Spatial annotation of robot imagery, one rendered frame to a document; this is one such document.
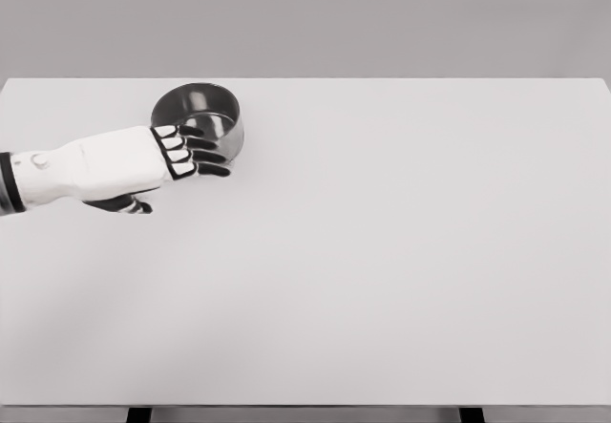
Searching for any grey metal pot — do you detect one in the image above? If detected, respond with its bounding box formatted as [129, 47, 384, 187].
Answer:
[150, 82, 246, 165]

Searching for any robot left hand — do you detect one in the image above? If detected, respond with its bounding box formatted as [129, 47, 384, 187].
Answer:
[65, 124, 233, 216]

